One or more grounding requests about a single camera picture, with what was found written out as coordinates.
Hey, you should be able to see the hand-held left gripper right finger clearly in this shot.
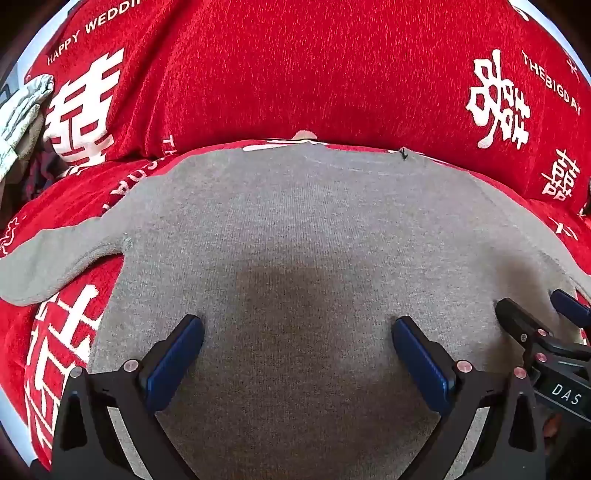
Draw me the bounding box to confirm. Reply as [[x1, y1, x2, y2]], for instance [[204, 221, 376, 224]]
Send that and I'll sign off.
[[392, 316, 548, 480]]

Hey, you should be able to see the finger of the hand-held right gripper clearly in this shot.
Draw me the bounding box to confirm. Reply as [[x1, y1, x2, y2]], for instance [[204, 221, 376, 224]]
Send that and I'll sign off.
[[551, 289, 591, 329], [495, 298, 550, 354]]

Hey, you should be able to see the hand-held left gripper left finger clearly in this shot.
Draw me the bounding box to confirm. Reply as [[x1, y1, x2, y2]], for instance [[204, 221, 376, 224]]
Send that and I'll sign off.
[[52, 315, 205, 480]]

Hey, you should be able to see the grey knit sweater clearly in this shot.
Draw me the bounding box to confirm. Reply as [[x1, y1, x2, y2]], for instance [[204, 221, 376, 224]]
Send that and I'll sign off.
[[0, 141, 591, 480]]

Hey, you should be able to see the person's right hand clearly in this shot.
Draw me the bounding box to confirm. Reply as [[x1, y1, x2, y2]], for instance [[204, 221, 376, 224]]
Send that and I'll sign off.
[[544, 412, 561, 455]]

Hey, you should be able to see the dark plaid cloth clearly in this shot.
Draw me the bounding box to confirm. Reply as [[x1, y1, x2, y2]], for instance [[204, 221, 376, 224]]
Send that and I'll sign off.
[[23, 138, 70, 199]]

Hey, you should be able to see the brown cloth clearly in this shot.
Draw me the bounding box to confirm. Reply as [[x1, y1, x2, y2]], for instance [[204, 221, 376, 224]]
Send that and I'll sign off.
[[16, 111, 47, 162]]

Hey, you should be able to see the pale green white cloth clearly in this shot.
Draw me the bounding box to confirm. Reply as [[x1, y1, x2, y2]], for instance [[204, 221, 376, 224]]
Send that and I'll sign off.
[[0, 74, 55, 178]]

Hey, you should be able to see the red printed sofa cover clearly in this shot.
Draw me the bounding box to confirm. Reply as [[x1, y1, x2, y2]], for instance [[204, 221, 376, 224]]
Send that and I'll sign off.
[[0, 0, 591, 467]]

